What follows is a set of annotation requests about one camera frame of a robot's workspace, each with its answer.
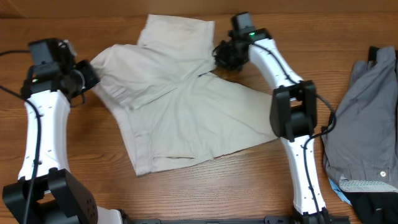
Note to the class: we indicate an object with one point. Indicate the black garment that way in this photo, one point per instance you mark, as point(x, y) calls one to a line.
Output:
point(374, 207)

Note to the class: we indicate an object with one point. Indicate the grey shorts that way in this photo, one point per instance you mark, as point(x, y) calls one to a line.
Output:
point(361, 152)

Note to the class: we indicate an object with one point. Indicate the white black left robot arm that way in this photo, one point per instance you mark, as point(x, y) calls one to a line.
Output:
point(46, 191)

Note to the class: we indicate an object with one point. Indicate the light blue cloth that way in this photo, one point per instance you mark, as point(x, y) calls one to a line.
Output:
point(340, 193)

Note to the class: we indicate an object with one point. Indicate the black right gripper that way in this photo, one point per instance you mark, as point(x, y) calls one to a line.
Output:
point(222, 60)

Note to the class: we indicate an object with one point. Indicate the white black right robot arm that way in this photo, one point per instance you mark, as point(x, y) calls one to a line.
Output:
point(293, 115)

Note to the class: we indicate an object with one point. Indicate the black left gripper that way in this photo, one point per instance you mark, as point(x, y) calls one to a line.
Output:
point(91, 79)

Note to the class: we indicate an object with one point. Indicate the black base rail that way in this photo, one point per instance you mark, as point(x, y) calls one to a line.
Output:
point(265, 220)

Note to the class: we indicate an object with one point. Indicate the beige cotton shorts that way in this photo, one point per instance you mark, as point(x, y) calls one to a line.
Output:
point(172, 110)

